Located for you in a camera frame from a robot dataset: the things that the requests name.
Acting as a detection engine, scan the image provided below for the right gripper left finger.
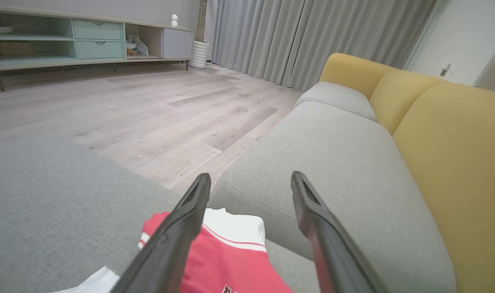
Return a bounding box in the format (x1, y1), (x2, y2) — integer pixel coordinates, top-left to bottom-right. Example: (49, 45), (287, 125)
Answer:
(111, 173), (212, 293)

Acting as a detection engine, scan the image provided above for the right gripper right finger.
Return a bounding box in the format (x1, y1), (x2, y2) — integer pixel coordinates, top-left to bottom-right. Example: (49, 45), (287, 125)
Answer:
(291, 171), (389, 293)

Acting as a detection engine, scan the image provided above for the red jersey with white sleeves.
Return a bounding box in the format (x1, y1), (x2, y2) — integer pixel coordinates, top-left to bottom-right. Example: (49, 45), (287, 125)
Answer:
(50, 208), (295, 293)

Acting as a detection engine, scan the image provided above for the long grey sofa seat cushion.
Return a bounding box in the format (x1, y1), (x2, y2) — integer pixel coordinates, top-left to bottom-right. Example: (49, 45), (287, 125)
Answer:
(208, 101), (458, 293)

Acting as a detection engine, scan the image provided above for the wide yellow sofa back cushion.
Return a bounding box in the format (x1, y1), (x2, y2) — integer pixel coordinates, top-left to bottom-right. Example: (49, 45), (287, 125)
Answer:
(393, 83), (495, 293)

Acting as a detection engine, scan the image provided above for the small grey sofa seat cushion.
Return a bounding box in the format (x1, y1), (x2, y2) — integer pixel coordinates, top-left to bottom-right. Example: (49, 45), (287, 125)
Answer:
(294, 81), (378, 122)

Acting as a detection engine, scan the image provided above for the narrow yellow sofa back cushion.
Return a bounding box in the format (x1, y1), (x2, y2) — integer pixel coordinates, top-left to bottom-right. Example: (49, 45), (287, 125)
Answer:
(369, 70), (449, 136)

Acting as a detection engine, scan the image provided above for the yellow sofa end back cushion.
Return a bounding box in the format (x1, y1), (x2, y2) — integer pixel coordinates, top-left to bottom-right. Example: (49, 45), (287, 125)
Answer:
(320, 52), (399, 101)

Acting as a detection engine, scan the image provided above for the white ribbed planter pot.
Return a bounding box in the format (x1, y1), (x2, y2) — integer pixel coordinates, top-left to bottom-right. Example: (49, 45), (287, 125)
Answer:
(188, 40), (210, 69)

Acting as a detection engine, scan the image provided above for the white cabinet door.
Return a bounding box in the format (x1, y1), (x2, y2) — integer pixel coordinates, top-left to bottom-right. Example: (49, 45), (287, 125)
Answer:
(162, 28), (194, 60)

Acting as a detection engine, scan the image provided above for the soft toy in cabinet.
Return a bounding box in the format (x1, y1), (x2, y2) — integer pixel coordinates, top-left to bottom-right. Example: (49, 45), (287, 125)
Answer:
(126, 35), (150, 57)

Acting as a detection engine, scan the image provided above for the mint green cabinet drawer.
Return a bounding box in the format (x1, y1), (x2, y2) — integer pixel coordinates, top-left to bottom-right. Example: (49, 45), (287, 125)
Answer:
(72, 19), (123, 41)
(75, 40), (125, 60)

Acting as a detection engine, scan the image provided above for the grey pleated curtain panel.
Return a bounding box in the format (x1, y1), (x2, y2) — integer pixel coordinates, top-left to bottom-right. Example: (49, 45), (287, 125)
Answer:
(287, 0), (438, 92)
(205, 0), (311, 88)

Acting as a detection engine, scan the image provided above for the low wooden media cabinet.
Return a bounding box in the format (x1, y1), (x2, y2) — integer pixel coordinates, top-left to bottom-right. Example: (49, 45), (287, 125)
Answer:
(0, 6), (195, 92)

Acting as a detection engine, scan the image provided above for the brown plant trunk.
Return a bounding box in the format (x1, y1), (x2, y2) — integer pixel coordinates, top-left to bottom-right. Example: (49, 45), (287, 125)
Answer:
(195, 0), (208, 43)

